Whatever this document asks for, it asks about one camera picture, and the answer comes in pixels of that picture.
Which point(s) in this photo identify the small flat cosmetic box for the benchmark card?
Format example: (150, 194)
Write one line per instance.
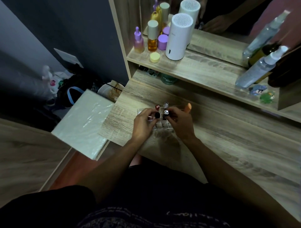
(149, 71)

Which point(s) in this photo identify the clear acrylic lipstick organizer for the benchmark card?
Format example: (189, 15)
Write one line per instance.
(162, 125)

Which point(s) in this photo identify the red cap lipstick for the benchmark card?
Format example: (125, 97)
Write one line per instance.
(157, 107)

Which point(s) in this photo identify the amber bottle with beige cap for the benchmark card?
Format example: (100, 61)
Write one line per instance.
(152, 37)

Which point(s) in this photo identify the silver cap lipstick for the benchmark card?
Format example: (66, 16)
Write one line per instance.
(166, 105)

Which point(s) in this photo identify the person's left thumb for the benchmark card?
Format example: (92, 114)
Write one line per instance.
(153, 120)

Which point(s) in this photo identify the mirror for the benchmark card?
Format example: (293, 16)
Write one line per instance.
(221, 28)

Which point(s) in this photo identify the small yellow jar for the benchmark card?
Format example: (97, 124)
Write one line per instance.
(155, 57)

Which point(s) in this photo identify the purple jar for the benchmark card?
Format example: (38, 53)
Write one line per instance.
(162, 42)

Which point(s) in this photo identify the blue figurine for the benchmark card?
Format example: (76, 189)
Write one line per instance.
(258, 89)

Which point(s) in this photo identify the teal jar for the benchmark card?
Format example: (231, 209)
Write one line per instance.
(168, 79)

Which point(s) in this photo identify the person's right forearm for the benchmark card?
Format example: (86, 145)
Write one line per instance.
(237, 180)

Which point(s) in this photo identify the purple dropper bottle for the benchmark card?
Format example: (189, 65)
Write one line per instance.
(138, 43)

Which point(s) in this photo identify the wooden vanity desk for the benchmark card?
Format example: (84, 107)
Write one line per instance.
(235, 141)

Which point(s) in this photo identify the person's right hand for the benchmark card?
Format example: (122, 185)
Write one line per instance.
(182, 124)

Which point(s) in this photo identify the person's left forearm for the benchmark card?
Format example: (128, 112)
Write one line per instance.
(110, 169)

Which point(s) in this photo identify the dark brown bottle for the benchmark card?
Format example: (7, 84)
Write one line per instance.
(285, 70)

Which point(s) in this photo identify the person's right thumb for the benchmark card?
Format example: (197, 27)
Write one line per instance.
(171, 119)

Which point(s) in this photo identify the white plastic-wrapped box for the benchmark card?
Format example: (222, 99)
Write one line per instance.
(82, 124)

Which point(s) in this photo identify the black lipstick tube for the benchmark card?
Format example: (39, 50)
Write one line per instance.
(157, 115)

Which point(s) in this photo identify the bowl with food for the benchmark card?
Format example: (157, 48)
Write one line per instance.
(111, 91)

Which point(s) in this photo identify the white cylindrical appliance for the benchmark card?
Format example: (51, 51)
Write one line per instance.
(177, 38)

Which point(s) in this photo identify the green figurine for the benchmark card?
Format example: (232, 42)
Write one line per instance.
(267, 97)

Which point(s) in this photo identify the white flat board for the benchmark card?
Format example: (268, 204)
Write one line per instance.
(68, 57)

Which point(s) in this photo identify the person's left hand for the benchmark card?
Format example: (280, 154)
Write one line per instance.
(141, 125)

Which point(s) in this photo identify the black lipstick with silver top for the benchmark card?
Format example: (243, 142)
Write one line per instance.
(166, 113)

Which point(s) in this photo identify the clear spray bottle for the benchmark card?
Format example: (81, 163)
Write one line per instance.
(257, 70)

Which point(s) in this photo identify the black patterned shorts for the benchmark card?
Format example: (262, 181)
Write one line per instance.
(141, 202)

